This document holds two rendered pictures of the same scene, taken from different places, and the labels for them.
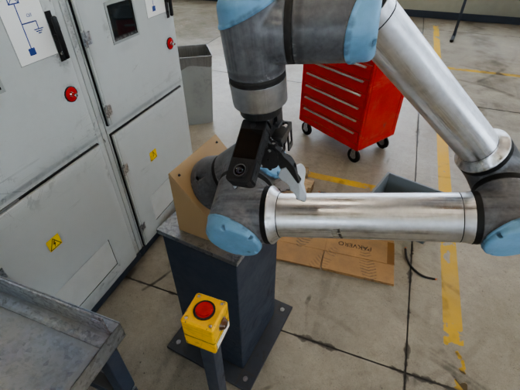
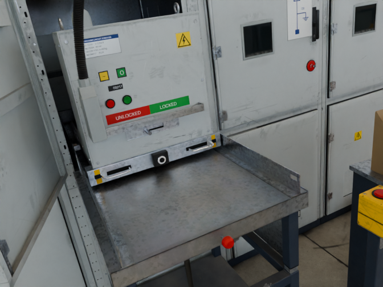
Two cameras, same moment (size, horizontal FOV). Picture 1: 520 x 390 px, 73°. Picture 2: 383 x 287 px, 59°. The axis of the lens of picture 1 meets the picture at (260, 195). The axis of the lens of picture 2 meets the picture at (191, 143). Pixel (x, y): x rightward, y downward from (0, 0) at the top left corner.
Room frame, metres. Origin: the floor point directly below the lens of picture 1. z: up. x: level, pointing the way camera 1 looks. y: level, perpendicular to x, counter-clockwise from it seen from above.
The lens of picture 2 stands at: (-0.40, -0.09, 1.41)
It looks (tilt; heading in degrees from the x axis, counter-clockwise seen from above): 22 degrees down; 47
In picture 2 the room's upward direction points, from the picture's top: 8 degrees counter-clockwise
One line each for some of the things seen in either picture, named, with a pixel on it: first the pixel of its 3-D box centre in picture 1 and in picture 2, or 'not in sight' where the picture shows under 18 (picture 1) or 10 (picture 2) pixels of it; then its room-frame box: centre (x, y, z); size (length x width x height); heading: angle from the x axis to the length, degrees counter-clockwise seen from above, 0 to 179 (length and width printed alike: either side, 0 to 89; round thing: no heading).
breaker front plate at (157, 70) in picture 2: not in sight; (146, 93); (0.32, 0.87, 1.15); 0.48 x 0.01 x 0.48; 159
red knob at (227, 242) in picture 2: not in sight; (225, 240); (0.15, 0.41, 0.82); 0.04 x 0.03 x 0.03; 69
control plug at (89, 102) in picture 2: not in sight; (92, 113); (0.10, 0.88, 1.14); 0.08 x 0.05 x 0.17; 69
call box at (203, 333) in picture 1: (206, 322); (381, 210); (0.44, 0.12, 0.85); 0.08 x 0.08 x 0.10; 69
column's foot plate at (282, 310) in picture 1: (232, 326); not in sight; (0.93, 0.13, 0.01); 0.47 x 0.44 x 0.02; 152
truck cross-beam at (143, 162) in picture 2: not in sight; (157, 155); (0.32, 0.88, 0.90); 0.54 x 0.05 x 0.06; 159
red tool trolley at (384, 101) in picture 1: (351, 84); not in sight; (2.72, -0.73, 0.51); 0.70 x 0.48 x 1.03; 37
